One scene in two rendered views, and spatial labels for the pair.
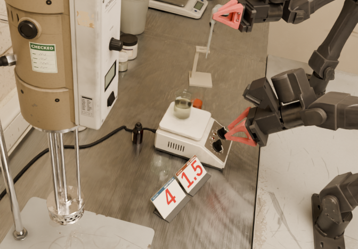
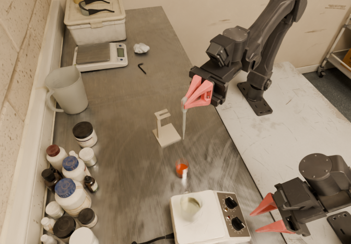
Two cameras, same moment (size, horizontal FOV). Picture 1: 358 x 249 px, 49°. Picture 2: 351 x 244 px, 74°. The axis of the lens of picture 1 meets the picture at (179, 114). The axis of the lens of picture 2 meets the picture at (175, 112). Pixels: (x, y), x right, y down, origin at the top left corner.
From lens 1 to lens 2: 66 cm
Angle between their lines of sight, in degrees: 17
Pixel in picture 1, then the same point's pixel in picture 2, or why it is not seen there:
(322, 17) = (203, 17)
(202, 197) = not seen: outside the picture
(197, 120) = (208, 209)
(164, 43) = (114, 108)
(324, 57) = (262, 74)
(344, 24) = (276, 43)
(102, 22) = not seen: outside the picture
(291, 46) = (188, 44)
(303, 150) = (287, 167)
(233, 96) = (202, 139)
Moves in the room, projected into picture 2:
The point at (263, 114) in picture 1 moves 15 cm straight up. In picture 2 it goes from (304, 211) to (346, 175)
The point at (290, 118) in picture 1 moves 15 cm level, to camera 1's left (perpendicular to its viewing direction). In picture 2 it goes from (336, 207) to (271, 239)
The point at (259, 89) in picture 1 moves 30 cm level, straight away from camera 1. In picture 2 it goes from (304, 202) to (245, 88)
